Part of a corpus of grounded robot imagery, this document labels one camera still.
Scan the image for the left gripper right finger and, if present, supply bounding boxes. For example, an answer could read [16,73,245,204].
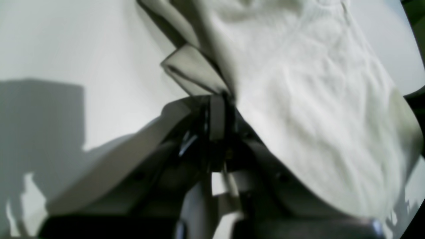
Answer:
[217,95,384,239]

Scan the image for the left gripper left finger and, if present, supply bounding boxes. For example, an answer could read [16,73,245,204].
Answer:
[38,96,216,239]

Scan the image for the beige T-shirt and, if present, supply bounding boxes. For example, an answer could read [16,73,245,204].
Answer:
[142,0,424,220]

